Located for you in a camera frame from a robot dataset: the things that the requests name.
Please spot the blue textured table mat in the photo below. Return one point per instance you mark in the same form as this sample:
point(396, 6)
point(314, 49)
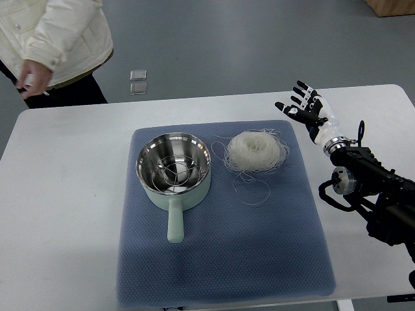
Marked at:
point(243, 242)

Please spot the white vermicelli nest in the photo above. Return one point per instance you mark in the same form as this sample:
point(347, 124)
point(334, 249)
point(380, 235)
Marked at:
point(250, 156)

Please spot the mint green steel pot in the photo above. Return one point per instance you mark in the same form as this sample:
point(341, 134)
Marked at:
point(175, 200)

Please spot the upper metal floor plate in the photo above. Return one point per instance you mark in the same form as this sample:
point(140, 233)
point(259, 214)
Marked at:
point(138, 74)

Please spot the wooden box corner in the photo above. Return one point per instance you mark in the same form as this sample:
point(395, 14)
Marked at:
point(390, 8)

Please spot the person's bare hand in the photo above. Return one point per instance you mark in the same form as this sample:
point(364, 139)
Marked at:
point(34, 79)

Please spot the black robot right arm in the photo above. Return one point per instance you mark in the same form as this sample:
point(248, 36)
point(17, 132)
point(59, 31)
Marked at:
point(360, 183)

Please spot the wire steaming rack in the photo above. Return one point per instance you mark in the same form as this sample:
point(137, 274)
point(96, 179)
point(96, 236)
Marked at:
point(176, 171)

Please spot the person in white jacket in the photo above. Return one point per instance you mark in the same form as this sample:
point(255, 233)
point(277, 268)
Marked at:
point(71, 38)

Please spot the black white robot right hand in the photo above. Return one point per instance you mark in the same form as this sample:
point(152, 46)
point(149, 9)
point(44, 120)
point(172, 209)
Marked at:
point(313, 111)

